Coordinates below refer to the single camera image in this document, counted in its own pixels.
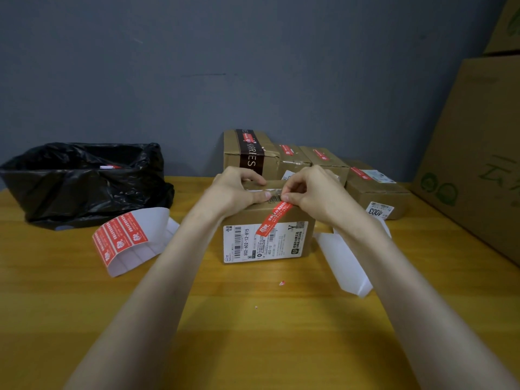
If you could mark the small brown cardboard box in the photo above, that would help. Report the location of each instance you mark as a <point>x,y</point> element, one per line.
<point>294,162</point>
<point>337,170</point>
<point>239,215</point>

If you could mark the long brown cardboard box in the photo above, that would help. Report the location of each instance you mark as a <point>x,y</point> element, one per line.
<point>390,194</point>

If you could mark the large green printed carton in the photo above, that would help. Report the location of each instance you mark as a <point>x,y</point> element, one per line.
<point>475,138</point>
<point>505,24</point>

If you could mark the white end label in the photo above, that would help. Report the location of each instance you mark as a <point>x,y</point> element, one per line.
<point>380,210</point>

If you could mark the person's right hand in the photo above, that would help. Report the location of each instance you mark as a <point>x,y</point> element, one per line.
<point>325,194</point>

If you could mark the person's right forearm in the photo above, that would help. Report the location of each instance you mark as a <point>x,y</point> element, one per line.
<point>430,312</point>

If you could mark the white printed price label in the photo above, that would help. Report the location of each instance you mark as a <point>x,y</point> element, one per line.
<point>287,174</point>

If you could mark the person's left forearm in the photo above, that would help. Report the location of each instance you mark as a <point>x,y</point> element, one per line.
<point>142,312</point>

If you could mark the white barcode label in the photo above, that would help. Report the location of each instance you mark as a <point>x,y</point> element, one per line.
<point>378,176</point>

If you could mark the person's left hand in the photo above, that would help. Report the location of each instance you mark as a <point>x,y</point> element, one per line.
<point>227,194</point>

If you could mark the red sticker label strip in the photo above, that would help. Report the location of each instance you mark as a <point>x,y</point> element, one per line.
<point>154,227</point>

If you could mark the box with black tape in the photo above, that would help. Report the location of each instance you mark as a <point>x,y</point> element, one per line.
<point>231,154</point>

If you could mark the white shipping label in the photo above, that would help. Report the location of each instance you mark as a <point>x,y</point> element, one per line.
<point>284,247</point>

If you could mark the white backing paper strip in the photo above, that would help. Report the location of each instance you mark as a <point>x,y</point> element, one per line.
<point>345,264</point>

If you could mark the black plastic trash bag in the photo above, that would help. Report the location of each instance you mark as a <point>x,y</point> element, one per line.
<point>77,194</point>

